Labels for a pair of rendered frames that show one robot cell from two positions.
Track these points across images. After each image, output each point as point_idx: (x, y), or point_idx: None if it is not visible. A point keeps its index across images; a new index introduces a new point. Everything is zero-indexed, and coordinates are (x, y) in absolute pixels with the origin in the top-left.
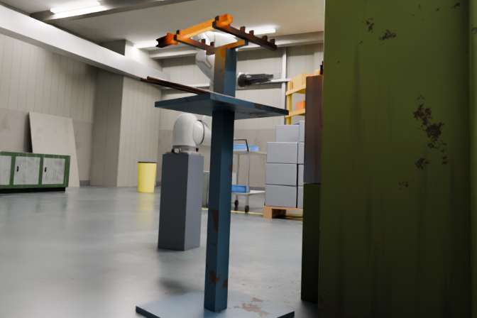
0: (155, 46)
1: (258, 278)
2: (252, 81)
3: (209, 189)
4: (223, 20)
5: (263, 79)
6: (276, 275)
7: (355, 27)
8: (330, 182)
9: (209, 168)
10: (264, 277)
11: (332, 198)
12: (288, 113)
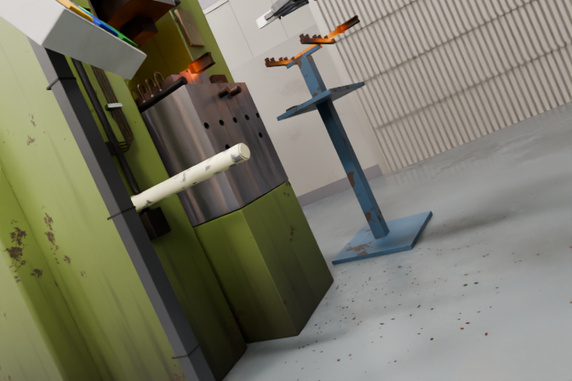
0: (359, 21)
1: (395, 284)
2: (303, 2)
3: (355, 154)
4: None
5: (284, 9)
6: (380, 302)
7: None
8: None
9: (348, 139)
10: (391, 289)
11: None
12: (277, 119)
